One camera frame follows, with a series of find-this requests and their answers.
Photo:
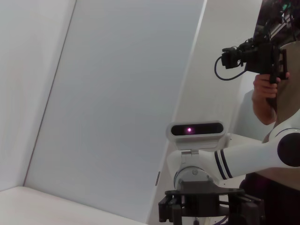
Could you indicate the person's bare forearm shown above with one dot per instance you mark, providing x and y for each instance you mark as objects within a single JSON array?
[{"x": 264, "y": 112}]

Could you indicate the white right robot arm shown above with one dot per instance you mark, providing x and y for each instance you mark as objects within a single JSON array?
[{"x": 246, "y": 159}]

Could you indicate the black handheld camera rig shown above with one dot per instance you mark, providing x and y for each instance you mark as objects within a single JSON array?
[{"x": 260, "y": 58}]

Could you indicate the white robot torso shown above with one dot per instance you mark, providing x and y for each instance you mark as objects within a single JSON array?
[{"x": 230, "y": 138}]

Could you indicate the person's bare hand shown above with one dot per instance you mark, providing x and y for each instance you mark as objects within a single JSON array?
[{"x": 262, "y": 87}]

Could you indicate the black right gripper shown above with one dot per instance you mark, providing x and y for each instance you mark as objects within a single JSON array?
[{"x": 199, "y": 201}]

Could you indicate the person in beige shirt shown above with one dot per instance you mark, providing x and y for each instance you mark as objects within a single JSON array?
[{"x": 290, "y": 103}]

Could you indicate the white robot head camera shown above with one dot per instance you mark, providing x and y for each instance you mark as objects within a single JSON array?
[{"x": 194, "y": 130}]

